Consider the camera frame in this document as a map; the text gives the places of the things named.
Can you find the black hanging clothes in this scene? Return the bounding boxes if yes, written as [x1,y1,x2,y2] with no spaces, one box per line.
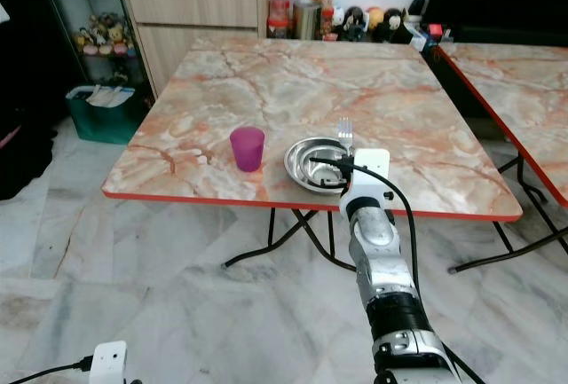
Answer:
[0,0,68,200]

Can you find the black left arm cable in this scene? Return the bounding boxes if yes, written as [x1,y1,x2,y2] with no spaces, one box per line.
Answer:
[23,357,95,384]

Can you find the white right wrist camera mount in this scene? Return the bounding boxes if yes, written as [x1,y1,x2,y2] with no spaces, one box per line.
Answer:
[339,148,392,214]

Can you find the steel bowl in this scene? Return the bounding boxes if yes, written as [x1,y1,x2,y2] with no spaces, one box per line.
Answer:
[284,136,356,195]

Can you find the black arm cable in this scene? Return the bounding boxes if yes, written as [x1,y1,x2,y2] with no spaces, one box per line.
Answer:
[23,357,95,384]
[309,154,421,301]

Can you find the green storage bag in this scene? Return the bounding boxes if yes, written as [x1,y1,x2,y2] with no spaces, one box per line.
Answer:
[65,84,146,145]

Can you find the glass display shelf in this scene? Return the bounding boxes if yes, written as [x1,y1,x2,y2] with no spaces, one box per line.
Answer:
[35,0,156,119]

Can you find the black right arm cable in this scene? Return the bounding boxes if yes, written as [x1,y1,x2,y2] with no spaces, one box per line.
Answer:
[309,154,421,301]

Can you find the marble print folding table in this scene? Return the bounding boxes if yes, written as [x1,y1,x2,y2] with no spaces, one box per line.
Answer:
[101,37,525,271]
[437,42,568,275]

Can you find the steel canister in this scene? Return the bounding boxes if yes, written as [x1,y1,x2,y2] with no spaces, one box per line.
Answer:
[293,0,323,42]

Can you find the silver fork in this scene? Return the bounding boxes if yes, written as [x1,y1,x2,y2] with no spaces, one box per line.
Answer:
[336,117,355,153]

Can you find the wooden drawer cabinet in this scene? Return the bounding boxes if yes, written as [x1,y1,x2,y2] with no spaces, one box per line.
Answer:
[118,0,276,98]

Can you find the yellow head plush doll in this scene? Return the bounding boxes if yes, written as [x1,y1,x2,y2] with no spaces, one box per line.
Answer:
[365,7,386,43]

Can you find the red cap clear bottle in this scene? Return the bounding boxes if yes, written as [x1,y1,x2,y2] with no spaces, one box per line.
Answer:
[268,0,290,40]

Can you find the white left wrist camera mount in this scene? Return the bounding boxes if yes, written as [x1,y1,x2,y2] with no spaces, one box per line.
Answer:
[91,341,128,384]

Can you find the black white plush doll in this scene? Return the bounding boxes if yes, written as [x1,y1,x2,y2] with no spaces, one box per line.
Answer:
[342,7,365,43]

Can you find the purple plastic cup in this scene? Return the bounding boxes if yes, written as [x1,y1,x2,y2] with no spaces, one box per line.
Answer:
[229,127,266,173]

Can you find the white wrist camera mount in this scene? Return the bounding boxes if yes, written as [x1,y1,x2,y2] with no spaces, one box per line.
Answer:
[91,341,128,384]
[339,148,392,214]

